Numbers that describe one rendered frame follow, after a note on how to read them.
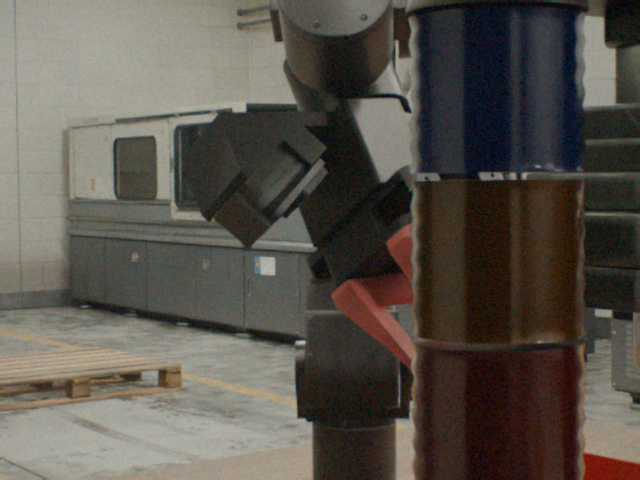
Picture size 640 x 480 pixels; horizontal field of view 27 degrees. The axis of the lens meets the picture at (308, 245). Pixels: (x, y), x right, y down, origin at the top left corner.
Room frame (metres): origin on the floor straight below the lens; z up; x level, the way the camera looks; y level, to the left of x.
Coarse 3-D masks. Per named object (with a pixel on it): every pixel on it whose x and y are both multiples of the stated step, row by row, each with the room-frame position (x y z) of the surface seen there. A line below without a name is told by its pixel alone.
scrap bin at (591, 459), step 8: (584, 456) 0.92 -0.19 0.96; (592, 456) 0.92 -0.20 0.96; (600, 456) 0.91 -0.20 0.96; (608, 456) 0.91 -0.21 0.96; (592, 464) 0.92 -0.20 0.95; (600, 464) 0.91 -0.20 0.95; (608, 464) 0.91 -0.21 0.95; (616, 464) 0.90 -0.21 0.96; (624, 464) 0.89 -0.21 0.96; (632, 464) 0.89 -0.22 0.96; (592, 472) 0.92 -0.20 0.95; (600, 472) 0.91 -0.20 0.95; (608, 472) 0.91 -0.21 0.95; (616, 472) 0.90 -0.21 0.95; (624, 472) 0.89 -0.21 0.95; (632, 472) 0.89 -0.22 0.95
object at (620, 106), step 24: (624, 24) 0.55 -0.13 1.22; (624, 48) 0.55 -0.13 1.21; (624, 72) 0.55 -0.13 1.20; (624, 96) 0.55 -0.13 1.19; (600, 120) 0.53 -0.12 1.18; (624, 120) 0.52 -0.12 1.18; (600, 144) 0.53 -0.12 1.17; (624, 144) 0.52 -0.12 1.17; (600, 168) 0.53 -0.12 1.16; (624, 168) 0.52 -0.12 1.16; (600, 192) 0.52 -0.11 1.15; (624, 192) 0.51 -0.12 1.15; (600, 216) 0.49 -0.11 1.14; (624, 216) 0.48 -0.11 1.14; (600, 240) 0.49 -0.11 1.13; (624, 240) 0.48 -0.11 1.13; (600, 264) 0.49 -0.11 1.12; (624, 264) 0.48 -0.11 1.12; (600, 288) 0.49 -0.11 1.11; (624, 288) 0.48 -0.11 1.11; (624, 312) 0.56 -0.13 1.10
